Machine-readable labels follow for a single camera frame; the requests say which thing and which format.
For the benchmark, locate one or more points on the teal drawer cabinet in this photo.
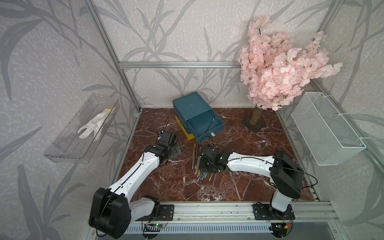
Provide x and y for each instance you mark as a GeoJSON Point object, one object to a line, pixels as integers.
{"type": "Point", "coordinates": [190, 106]}

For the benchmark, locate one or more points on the yellow pencil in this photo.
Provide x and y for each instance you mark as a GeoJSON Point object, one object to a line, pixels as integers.
{"type": "Point", "coordinates": [197, 160]}

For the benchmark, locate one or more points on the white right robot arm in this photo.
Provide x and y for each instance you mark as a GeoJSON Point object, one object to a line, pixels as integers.
{"type": "Point", "coordinates": [287, 176]}

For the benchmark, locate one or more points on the white wire mesh basket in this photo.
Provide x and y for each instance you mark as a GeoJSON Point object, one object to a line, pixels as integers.
{"type": "Point", "coordinates": [328, 135]}

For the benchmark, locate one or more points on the yellow drawer cabinet base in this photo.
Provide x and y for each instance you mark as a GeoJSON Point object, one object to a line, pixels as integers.
{"type": "Point", "coordinates": [188, 136]}

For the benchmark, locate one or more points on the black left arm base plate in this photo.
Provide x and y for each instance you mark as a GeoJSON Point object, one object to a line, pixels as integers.
{"type": "Point", "coordinates": [161, 212]}

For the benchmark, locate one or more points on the teal pull-out drawer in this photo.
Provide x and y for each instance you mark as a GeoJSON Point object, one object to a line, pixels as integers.
{"type": "Point", "coordinates": [198, 125]}

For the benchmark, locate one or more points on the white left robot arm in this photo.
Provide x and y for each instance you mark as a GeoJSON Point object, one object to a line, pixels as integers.
{"type": "Point", "coordinates": [112, 209]}

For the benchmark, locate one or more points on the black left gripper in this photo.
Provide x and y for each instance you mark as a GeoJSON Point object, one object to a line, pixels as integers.
{"type": "Point", "coordinates": [175, 152]}

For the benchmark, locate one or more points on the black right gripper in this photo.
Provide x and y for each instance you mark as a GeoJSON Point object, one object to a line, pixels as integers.
{"type": "Point", "coordinates": [201, 165]}

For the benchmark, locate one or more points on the pink artificial blossom tree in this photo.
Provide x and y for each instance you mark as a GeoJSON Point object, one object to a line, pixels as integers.
{"type": "Point", "coordinates": [276, 72]}

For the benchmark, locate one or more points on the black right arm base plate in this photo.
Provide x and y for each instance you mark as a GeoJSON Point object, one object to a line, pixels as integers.
{"type": "Point", "coordinates": [267, 213]}

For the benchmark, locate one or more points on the aluminium front rail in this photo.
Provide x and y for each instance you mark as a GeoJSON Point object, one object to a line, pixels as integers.
{"type": "Point", "coordinates": [242, 212]}

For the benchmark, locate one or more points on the white work glove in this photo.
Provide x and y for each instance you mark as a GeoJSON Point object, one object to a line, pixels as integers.
{"type": "Point", "coordinates": [95, 126]}

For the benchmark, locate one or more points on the clear plastic wall tray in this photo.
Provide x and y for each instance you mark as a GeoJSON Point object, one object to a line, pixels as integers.
{"type": "Point", "coordinates": [78, 141]}

